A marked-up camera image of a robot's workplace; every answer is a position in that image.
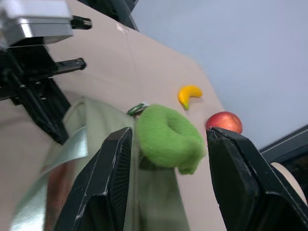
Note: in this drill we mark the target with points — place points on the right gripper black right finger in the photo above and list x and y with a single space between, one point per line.
240 183

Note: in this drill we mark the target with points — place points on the dark metal frame bar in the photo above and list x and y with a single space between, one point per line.
286 142

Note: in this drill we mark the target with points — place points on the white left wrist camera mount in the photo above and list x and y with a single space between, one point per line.
33 21

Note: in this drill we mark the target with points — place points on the beige round object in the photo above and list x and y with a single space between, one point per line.
290 180

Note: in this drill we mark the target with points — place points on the yellow toy banana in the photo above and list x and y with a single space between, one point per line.
188 93

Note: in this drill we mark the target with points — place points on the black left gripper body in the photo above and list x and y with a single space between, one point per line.
31 81

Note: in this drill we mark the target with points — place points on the translucent green zipper pouch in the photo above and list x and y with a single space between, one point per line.
156 199

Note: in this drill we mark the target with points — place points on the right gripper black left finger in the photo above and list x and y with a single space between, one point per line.
96 192

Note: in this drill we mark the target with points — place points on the red apple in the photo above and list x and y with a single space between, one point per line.
225 121

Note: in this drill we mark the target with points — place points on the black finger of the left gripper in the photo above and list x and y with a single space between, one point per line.
71 65
80 22

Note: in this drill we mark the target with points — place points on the dark furniture leg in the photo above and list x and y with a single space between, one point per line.
113 12

